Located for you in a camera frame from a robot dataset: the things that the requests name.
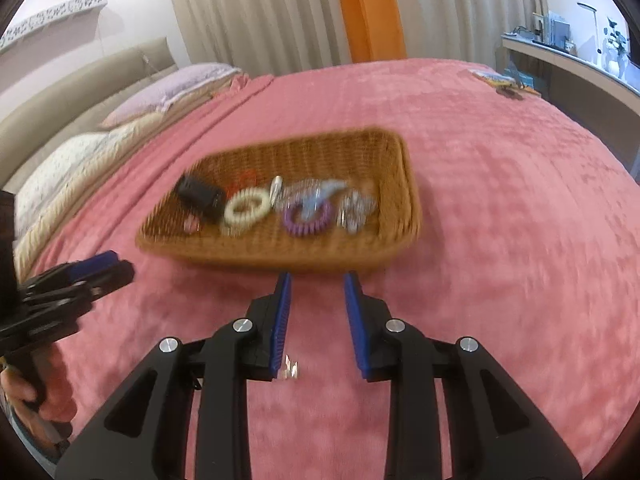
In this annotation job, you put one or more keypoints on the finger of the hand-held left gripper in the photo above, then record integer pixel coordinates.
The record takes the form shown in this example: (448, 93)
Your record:
(110, 280)
(95, 262)

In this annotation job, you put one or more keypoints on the items on bed corner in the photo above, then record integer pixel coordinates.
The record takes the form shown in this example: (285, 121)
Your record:
(525, 80)

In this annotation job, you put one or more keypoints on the white desk lamp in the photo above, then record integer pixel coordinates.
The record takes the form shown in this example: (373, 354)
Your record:
(590, 6)

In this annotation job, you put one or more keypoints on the beige headboard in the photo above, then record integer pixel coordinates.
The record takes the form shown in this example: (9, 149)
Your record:
(75, 85)

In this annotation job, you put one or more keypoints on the blue bow hair clip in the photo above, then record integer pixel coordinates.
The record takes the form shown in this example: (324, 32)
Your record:
(325, 191)

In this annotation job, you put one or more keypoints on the white floral pillow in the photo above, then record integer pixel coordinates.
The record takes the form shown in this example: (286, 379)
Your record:
(60, 170)

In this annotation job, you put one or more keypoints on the blue box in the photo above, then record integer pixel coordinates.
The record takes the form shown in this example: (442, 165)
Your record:
(559, 27)

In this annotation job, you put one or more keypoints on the cream quilt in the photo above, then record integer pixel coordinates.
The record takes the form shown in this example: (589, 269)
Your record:
(125, 135)

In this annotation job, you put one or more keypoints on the white wall shelf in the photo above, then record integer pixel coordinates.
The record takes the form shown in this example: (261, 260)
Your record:
(50, 17)

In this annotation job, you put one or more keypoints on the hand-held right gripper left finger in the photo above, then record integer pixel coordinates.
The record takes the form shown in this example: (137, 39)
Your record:
(280, 325)

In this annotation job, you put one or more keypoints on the white desk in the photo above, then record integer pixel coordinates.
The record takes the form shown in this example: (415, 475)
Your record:
(575, 67)

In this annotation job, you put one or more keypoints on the person's left forearm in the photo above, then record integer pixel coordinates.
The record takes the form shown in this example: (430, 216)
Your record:
(45, 435)

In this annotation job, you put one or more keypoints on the orange curtain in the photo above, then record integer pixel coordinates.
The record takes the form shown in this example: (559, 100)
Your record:
(370, 10)

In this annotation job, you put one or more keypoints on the white picture frame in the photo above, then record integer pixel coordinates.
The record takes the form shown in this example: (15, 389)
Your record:
(537, 25)

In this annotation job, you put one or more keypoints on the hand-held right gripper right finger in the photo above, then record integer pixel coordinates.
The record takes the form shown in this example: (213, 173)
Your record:
(357, 330)

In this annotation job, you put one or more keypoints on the brown wicker basket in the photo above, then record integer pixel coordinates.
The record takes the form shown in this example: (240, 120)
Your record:
(280, 260)

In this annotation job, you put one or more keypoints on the silver hair clip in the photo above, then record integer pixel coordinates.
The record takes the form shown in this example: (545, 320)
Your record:
(276, 190)

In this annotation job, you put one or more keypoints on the potted plant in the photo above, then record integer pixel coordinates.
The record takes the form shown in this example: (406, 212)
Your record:
(615, 40)

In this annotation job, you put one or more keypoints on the grey curtain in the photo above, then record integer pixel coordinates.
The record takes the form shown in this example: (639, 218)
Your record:
(260, 15)
(465, 10)

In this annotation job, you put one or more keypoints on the pink star charm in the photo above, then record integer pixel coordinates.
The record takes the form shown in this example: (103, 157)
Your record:
(192, 225)

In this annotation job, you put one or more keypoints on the person's left hand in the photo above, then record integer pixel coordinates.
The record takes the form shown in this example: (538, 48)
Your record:
(57, 395)

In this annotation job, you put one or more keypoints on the purple pillow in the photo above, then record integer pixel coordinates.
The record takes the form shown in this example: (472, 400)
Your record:
(175, 85)

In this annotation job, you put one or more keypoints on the colourful packet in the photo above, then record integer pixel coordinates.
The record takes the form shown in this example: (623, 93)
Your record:
(492, 76)

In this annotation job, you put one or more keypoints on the black wrist watch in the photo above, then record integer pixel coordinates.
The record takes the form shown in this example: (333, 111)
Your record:
(200, 195)

